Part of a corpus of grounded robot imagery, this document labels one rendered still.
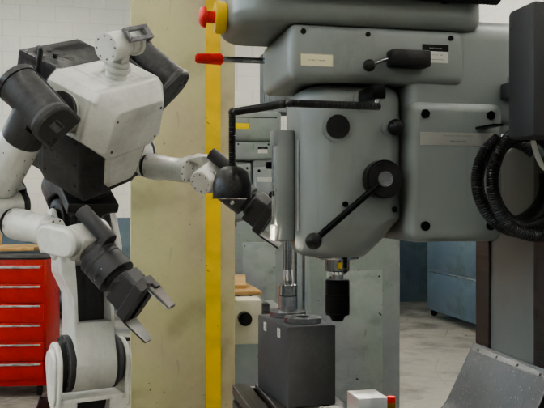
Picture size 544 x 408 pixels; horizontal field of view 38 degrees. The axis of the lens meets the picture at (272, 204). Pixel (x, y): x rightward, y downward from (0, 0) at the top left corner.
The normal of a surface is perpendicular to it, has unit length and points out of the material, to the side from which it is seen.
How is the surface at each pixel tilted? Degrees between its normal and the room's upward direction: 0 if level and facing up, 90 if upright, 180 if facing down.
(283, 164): 90
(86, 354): 74
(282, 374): 90
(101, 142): 117
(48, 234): 100
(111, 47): 107
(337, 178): 90
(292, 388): 90
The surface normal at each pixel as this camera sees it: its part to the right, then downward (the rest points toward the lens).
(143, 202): 0.22, 0.00
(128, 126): 0.84, 0.44
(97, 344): 0.48, -0.27
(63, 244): -0.51, 0.17
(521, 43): -0.98, 0.00
